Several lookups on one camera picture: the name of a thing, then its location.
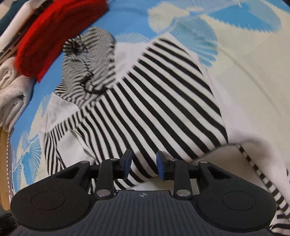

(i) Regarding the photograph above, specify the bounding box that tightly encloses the folded white cloth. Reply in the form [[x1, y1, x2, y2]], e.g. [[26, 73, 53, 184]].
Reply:
[[0, 56, 35, 132]]

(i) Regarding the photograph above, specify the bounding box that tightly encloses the red knit garment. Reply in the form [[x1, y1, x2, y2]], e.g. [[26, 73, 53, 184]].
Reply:
[[15, 0, 108, 83]]

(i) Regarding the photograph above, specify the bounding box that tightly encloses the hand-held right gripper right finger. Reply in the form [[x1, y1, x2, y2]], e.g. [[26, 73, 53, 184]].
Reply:
[[156, 151, 236, 198]]

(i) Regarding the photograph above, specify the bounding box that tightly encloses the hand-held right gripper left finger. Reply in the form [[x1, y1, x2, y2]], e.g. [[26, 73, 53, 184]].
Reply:
[[54, 149, 132, 200]]

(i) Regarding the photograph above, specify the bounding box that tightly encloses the wooden bed frame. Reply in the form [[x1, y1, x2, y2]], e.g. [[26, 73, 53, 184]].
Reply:
[[0, 127, 11, 210]]

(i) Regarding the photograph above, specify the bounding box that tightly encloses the teal cloth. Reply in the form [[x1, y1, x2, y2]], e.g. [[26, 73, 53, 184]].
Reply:
[[0, 0, 26, 36]]

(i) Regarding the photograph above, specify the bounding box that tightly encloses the black white striped shirt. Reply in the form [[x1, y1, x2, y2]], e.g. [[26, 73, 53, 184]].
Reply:
[[44, 27, 290, 236]]

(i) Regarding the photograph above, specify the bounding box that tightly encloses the blue cream printed bedsheet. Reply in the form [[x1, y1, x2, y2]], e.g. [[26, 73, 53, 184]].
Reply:
[[0, 0, 290, 236]]

